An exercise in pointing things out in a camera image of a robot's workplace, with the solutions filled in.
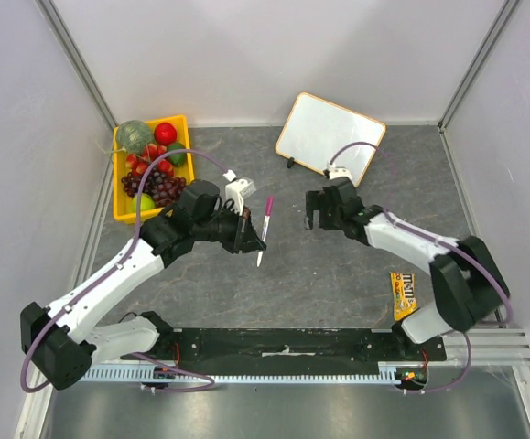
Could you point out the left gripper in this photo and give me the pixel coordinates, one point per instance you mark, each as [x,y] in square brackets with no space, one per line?
[254,242]

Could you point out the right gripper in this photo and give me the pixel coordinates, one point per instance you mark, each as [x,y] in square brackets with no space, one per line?
[321,207]

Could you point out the pink capped whiteboard marker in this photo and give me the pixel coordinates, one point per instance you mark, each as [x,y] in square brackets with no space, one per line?
[268,215]

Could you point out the yellow framed whiteboard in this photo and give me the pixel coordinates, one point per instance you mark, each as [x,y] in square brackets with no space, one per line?
[318,133]

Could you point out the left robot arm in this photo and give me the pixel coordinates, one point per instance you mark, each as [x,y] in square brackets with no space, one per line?
[60,339]

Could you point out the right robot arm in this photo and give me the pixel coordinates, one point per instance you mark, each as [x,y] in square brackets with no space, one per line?
[466,282]

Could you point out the purple grape bunch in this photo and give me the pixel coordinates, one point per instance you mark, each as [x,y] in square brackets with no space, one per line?
[163,189]

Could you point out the dark green lime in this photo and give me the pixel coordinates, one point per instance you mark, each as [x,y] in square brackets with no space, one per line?
[177,156]

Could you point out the light green apple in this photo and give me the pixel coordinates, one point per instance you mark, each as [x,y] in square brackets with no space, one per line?
[145,202]

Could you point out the yellow candy packet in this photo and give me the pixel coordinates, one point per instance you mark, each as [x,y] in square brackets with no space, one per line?
[404,299]

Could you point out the red apple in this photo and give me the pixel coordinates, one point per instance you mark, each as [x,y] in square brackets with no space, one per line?
[165,134]

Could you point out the green melon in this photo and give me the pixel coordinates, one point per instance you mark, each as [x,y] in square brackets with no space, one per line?
[133,136]

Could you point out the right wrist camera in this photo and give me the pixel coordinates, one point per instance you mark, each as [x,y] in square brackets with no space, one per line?
[333,172]

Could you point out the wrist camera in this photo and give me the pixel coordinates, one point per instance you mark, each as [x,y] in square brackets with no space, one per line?
[333,172]
[237,190]

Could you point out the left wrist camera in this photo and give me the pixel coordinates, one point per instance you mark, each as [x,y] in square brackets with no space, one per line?
[237,190]

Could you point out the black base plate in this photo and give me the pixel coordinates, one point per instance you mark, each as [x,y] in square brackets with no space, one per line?
[290,351]

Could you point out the white cable duct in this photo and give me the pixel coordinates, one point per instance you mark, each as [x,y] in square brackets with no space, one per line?
[138,372]

